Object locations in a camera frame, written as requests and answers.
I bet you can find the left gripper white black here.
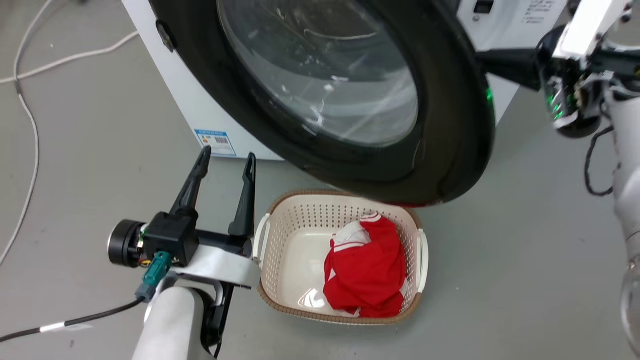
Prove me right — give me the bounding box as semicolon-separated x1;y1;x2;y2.
107;145;262;291

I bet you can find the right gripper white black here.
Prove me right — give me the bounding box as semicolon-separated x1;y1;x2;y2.
474;0;640;140

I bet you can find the black round glass washer door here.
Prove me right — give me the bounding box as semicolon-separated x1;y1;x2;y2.
149;0;497;206

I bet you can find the white washing machine body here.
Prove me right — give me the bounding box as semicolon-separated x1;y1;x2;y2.
122;0;569;162

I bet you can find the blue energy label sticker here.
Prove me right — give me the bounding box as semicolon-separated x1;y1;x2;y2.
194;129;237;158

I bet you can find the beige plastic laundry basket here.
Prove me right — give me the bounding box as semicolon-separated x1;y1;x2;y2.
252;189;430;326

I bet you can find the red and white garment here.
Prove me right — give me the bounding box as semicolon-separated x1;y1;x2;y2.
322;212;408;319

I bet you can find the teal cable connector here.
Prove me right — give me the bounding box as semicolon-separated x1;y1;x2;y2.
135;251;172;303

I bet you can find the thin black looped cable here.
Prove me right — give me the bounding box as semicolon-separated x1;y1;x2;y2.
583;124;617;197

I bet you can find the black cable with white tag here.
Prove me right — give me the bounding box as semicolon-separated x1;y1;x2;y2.
0;297;147;344

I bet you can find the grey floor cable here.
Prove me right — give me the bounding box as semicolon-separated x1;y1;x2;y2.
0;0;55;266

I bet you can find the white floor cable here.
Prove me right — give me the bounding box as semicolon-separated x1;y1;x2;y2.
0;30;140;85

